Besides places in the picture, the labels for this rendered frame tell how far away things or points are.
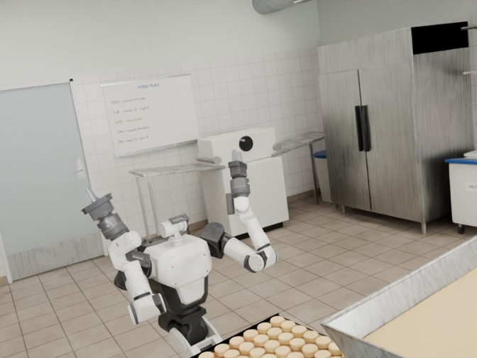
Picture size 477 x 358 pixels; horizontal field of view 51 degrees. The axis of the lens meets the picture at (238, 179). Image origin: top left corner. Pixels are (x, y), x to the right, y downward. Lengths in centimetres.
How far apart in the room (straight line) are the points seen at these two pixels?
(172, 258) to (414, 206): 352
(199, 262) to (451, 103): 381
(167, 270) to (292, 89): 519
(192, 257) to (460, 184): 349
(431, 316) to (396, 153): 426
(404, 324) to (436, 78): 437
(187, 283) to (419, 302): 126
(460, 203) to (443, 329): 423
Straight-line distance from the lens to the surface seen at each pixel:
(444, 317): 109
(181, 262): 217
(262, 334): 183
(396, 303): 111
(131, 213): 613
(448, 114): 544
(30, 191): 590
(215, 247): 231
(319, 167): 687
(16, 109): 584
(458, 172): 517
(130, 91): 604
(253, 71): 675
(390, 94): 522
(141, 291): 191
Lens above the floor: 177
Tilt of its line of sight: 11 degrees down
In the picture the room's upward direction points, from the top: 8 degrees counter-clockwise
